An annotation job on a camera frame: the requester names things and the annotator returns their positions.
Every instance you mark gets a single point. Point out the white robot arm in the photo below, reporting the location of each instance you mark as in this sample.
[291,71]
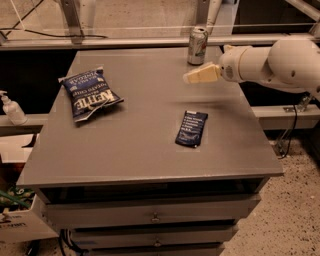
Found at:
[291,64]

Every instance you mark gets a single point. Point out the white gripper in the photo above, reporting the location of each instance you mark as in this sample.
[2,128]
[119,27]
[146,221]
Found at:
[230,67]

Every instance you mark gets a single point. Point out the blue rxbar blueberry wrapper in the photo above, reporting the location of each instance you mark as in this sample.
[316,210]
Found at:
[191,129]

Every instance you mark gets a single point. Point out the metal frame rail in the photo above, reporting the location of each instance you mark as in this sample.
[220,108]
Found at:
[119,43]

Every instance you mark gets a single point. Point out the blue kettle chips bag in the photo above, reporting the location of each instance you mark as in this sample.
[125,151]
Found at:
[88,91]

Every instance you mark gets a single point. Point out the top grey drawer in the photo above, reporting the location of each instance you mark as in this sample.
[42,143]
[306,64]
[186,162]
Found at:
[130,213]

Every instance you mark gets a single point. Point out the white pump sanitizer bottle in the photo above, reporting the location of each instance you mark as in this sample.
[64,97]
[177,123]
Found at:
[13,110]

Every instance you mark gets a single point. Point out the grey drawer cabinet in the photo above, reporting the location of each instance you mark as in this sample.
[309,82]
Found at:
[128,152]

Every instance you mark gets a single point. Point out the silver 7up soda can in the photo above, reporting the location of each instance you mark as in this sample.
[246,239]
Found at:
[197,46]

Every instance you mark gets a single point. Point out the grey drawer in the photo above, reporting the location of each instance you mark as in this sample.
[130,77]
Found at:
[130,213]
[154,237]

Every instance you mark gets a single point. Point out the white cardboard box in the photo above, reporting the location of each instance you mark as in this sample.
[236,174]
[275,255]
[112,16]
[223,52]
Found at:
[22,225]

